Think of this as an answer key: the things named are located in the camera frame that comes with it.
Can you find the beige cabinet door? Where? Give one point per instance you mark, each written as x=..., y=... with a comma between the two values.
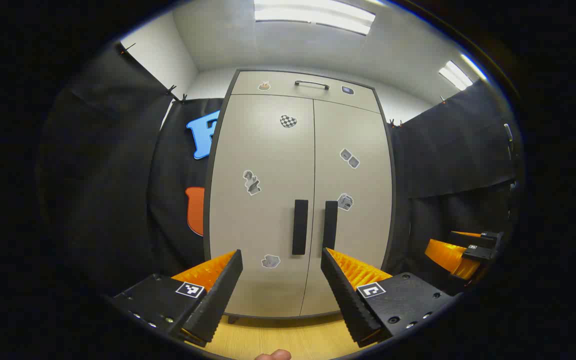
x=263, y=150
x=363, y=235

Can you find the beige cabinet drawer front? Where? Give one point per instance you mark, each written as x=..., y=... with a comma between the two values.
x=288, y=92

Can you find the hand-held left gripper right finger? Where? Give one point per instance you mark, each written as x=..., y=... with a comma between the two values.
x=348, y=300

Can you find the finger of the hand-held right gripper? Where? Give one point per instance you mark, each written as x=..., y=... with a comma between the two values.
x=450, y=257
x=485, y=238

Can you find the small ceiling light panel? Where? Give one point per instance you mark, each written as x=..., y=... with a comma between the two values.
x=455, y=76

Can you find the beige double-door shoe cabinet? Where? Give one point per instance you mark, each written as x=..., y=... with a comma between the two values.
x=268, y=295

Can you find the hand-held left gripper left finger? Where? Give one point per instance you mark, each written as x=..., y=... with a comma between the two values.
x=218, y=300

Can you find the large ceiling light panel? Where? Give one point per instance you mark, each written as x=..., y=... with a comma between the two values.
x=313, y=15

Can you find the black backdrop cloth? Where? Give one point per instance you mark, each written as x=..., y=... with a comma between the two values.
x=453, y=150
x=108, y=175

